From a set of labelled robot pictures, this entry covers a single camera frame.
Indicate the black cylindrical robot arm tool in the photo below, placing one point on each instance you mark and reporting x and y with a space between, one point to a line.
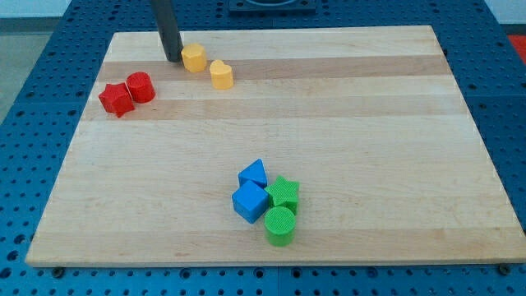
167 24

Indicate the light wooden board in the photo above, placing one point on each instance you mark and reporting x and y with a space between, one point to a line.
369 120

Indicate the blue triangle block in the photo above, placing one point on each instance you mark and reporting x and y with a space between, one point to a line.
254 172

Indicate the green star block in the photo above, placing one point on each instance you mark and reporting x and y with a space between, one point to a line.
284 193

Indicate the blue cube block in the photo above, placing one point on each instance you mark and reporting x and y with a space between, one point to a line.
250 201

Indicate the green cylinder block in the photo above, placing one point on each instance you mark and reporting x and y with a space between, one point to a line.
280 224

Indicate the yellow heart block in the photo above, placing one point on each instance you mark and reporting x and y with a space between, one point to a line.
221 75

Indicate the yellow hexagon block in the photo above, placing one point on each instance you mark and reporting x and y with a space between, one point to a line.
194 57

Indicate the red cylinder block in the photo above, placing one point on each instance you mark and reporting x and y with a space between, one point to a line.
140 87

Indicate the red star block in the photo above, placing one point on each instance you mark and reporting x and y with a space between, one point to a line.
116 99

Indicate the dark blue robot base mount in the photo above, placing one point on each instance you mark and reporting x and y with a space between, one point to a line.
271 6

